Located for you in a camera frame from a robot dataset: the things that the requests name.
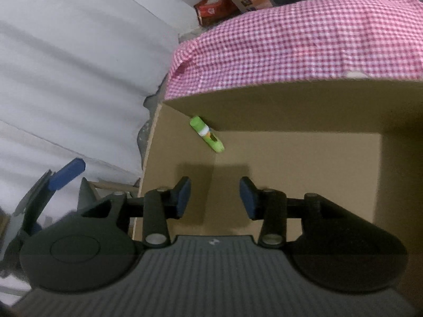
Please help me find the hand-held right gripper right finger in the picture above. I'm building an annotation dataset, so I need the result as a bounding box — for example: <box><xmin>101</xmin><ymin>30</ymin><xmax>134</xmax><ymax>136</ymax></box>
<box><xmin>240</xmin><ymin>176</ymin><xmax>351</xmax><ymax>248</ymax></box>

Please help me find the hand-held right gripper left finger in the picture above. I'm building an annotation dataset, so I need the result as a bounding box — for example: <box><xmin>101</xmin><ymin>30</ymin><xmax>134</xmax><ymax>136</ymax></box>
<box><xmin>81</xmin><ymin>176</ymin><xmax>192</xmax><ymax>248</ymax></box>

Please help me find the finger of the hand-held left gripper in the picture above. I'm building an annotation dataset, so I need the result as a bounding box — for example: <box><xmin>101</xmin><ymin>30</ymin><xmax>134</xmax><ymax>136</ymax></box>
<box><xmin>23</xmin><ymin>158</ymin><xmax>86</xmax><ymax>235</ymax></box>

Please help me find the brown cardboard box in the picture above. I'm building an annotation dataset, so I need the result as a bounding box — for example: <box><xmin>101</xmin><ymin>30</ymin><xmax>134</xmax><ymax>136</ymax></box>
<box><xmin>132</xmin><ymin>78</ymin><xmax>423</xmax><ymax>291</ymax></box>

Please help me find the green glue stick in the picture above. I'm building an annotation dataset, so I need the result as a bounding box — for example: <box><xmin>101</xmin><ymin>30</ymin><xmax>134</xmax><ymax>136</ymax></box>
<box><xmin>189</xmin><ymin>115</ymin><xmax>226</xmax><ymax>153</ymax></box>

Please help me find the dark grey cloth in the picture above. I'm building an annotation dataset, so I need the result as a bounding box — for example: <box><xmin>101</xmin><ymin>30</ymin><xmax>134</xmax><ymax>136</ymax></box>
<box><xmin>136</xmin><ymin>73</ymin><xmax>167</xmax><ymax>180</ymax></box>

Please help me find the pink checkered tablecloth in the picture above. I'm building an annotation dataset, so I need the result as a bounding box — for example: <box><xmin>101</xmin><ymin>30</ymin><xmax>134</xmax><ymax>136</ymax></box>
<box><xmin>164</xmin><ymin>0</ymin><xmax>423</xmax><ymax>101</ymax></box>

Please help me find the red package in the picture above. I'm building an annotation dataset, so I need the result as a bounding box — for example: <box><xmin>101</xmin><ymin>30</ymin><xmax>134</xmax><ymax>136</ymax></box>
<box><xmin>193</xmin><ymin>0</ymin><xmax>240</xmax><ymax>27</ymax></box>

